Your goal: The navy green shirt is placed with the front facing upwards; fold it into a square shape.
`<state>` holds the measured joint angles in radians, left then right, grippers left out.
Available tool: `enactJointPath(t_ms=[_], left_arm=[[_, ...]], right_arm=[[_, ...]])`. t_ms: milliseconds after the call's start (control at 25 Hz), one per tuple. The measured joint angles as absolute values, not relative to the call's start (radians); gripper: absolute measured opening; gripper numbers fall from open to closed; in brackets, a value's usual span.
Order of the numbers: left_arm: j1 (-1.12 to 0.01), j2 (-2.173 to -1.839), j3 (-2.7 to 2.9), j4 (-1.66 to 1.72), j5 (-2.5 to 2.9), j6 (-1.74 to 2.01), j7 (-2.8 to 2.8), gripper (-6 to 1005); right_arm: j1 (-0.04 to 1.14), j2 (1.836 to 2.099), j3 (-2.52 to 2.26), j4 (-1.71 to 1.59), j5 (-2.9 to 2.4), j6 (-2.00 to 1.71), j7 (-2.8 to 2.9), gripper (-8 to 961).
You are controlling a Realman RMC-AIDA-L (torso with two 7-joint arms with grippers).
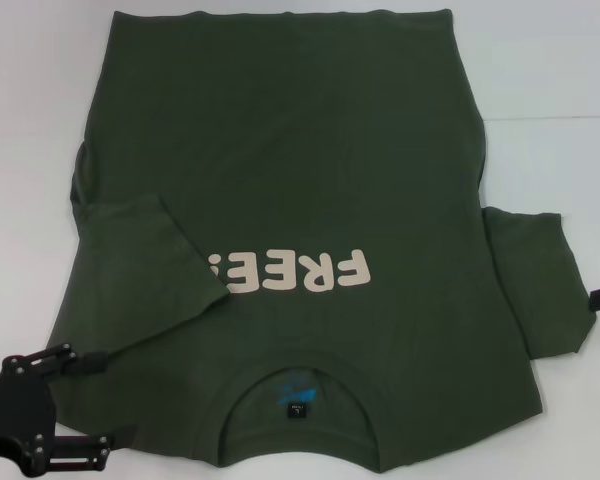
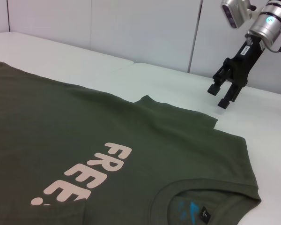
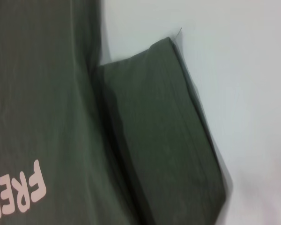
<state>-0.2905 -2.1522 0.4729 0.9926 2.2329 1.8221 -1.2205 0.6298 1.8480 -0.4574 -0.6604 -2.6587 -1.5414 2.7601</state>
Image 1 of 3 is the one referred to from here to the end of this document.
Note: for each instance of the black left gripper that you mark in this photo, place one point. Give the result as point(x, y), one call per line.
point(15, 400)

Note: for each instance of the dark green FREE t-shirt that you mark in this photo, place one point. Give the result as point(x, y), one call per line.
point(290, 150)

